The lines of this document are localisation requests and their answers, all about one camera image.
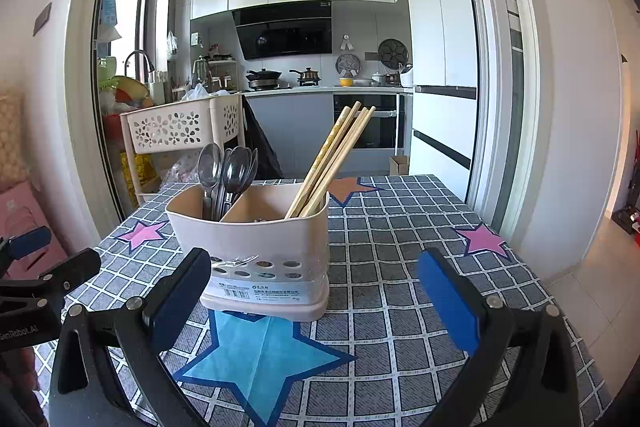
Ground grey checked star tablecloth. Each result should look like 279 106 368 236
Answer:
30 174 613 427

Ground white refrigerator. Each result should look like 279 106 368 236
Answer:
397 0 478 202

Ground grey lower kitchen cabinet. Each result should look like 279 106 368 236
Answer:
245 93 335 180

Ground dark round steamer rack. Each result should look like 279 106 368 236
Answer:
377 38 409 66

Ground black range hood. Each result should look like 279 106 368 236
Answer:
231 0 334 61

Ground yellow packaged goods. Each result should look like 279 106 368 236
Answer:
120 152 161 188

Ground beige textured cushion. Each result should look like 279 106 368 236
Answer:
0 89 31 192

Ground patterned end wooden chopstick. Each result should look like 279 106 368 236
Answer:
285 101 362 219

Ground beige perforated trolley cart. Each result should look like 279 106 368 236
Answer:
120 94 246 208

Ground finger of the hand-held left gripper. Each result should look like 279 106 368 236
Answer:
0 226 53 261
0 248 102 308

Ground black wok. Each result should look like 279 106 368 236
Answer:
245 68 283 84

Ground light round steamer rack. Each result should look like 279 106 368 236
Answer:
335 53 361 78

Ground beige plastic utensil holder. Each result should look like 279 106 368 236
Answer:
165 182 331 322

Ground crumpled white plastic bag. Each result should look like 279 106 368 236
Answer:
181 83 216 102

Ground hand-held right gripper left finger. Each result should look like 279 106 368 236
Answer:
50 248 213 427

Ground grey wall switch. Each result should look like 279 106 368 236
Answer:
33 3 52 36

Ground blue hanging cloth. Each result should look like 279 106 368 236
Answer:
97 0 121 42

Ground small cardboard box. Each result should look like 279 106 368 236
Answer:
389 154 412 178

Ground pink chair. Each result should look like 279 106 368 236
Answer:
0 179 68 280

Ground curved steel faucet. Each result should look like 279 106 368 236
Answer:
123 50 156 82

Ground yellow green dish pile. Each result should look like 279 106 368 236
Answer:
100 74 150 105

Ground black built-in oven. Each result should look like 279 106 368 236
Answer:
332 93 401 150

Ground black hanging garment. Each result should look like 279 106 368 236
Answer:
241 94 285 182

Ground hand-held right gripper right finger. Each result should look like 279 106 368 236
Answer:
416 248 581 427

